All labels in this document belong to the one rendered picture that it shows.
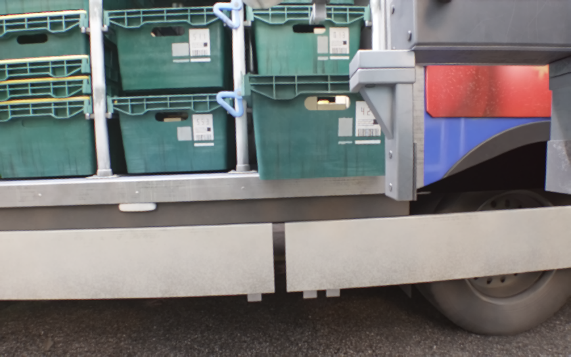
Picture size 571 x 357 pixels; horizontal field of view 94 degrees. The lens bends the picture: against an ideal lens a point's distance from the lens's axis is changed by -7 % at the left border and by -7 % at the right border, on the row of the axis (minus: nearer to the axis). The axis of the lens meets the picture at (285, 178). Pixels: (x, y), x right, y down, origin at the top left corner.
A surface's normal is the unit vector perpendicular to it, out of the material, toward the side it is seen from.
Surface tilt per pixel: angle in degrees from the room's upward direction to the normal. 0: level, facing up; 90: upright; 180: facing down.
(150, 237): 90
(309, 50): 92
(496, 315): 71
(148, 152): 91
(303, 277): 90
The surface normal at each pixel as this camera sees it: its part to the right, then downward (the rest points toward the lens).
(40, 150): 0.06, 0.22
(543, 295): -0.25, -0.32
